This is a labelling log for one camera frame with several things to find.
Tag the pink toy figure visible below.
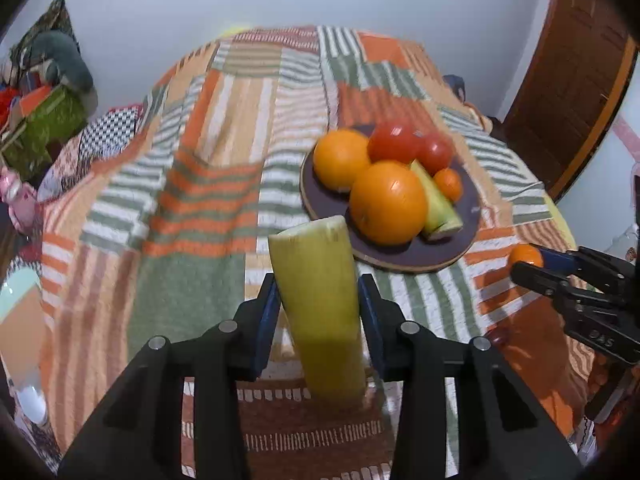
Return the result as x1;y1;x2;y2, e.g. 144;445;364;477
0;167;40;233

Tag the red bag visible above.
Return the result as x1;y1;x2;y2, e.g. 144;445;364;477
0;87;21;126

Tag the red tomato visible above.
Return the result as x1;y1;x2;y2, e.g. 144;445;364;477
417;131;456;176
367;120;421;165

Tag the checkered cloth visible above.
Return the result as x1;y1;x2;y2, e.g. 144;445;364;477
75;105;146;161

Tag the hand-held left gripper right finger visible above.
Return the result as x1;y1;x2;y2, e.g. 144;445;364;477
356;274;583;480

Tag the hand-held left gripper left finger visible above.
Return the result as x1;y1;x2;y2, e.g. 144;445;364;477
57;274;282;480

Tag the green storage box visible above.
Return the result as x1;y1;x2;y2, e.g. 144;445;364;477
0;85;88;181

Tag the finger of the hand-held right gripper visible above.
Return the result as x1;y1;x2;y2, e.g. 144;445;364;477
537;246;636;293
510;261;601;311

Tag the purple round plate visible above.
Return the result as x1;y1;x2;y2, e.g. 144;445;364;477
300;124;483;274

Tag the dark floral cushion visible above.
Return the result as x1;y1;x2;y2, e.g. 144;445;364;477
10;0;81;61

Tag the small tangerine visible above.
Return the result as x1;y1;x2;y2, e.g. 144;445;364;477
432;167;464;202
508;243;545;273

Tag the white wardrobe door with hearts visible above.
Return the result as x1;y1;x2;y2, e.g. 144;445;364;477
550;35;640;266

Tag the pale teal plate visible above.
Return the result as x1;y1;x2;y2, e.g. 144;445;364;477
0;267;46;386

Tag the large orange with sticker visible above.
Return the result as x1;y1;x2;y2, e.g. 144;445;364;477
349;161;430;247

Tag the sugarcane piece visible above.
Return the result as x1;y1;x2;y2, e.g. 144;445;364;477
267;215;368;403
410;159;463;241

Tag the brown wooden door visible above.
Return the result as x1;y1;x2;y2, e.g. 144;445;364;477
502;0;639;201

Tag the striped patchwork blanket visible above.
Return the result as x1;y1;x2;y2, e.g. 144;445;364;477
40;24;596;480

